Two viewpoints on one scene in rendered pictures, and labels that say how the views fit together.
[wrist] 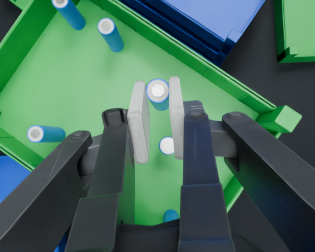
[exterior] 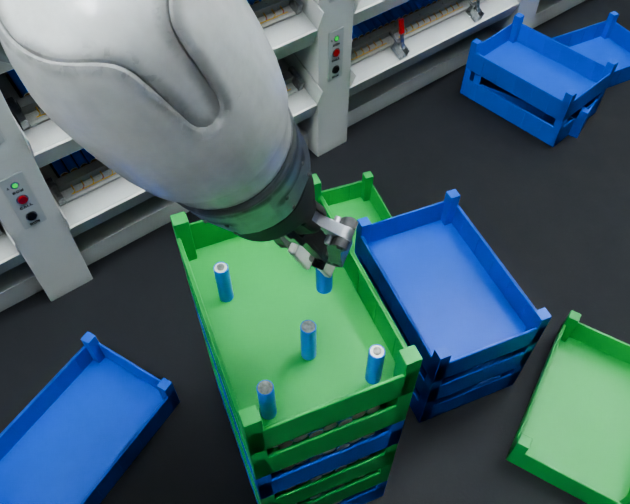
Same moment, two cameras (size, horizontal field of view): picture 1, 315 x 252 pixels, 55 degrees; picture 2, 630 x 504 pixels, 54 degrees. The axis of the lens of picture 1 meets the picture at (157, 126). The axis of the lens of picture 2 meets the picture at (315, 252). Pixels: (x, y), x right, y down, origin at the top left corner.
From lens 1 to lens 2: 0.46 m
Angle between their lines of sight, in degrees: 35
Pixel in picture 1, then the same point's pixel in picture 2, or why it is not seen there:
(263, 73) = (481, 461)
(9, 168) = (109, 378)
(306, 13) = (571, 423)
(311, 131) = not seen: outside the picture
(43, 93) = (239, 264)
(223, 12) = (451, 339)
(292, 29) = (544, 430)
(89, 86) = (277, 278)
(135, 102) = not seen: hidden behind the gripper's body
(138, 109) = not seen: hidden behind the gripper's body
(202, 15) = (427, 330)
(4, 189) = (84, 398)
